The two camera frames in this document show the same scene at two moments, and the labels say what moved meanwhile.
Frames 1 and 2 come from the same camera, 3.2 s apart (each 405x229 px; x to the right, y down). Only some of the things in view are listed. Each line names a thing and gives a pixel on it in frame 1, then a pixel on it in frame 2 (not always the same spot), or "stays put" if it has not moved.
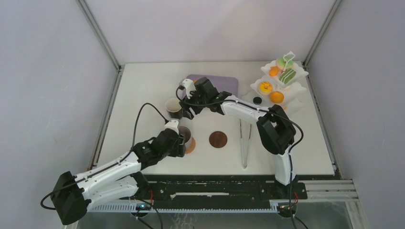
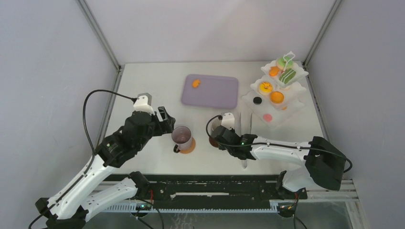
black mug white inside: x=174 y=108 -> x=213 y=124
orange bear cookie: x=273 y=71 stays put
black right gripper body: x=197 y=107 -> x=220 y=147
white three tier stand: x=278 y=85 stays put
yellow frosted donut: x=265 y=87 stays put
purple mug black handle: x=187 y=138 stays put
